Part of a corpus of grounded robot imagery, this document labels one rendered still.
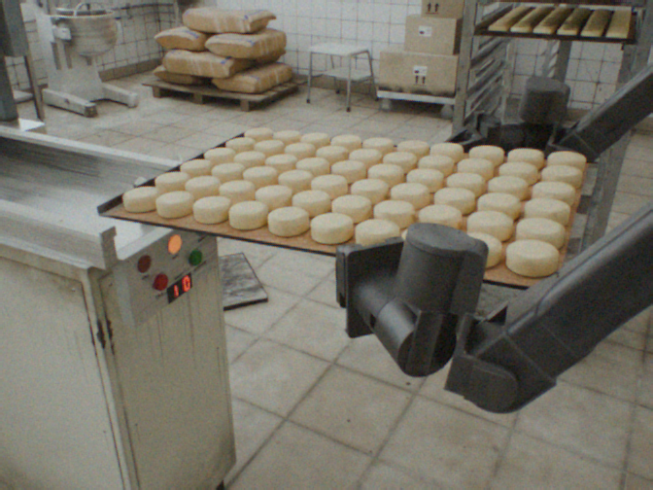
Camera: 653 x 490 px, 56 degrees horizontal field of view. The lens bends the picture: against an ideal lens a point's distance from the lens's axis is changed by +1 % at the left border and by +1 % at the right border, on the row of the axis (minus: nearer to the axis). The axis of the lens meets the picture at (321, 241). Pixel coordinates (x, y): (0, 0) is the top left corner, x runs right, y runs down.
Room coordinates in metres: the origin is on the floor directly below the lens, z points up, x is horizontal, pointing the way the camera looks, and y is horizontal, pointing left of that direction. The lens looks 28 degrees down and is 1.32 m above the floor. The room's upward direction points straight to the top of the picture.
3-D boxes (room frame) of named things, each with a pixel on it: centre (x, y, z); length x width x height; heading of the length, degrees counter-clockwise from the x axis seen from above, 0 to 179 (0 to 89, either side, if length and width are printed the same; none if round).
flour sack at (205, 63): (5.15, 0.94, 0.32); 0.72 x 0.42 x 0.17; 64
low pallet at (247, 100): (5.33, 0.83, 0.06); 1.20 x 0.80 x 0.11; 62
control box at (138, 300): (0.97, 0.28, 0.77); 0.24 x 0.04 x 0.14; 153
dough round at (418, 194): (0.73, -0.12, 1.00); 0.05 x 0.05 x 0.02
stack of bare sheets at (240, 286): (2.08, 0.56, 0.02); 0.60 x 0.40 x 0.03; 111
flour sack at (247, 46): (5.19, 0.59, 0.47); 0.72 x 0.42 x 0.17; 155
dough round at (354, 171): (0.84, -0.04, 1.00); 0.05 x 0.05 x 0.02
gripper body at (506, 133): (0.98, -0.29, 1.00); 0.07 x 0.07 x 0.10; 19
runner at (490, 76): (2.07, -0.57, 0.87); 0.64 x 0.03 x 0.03; 155
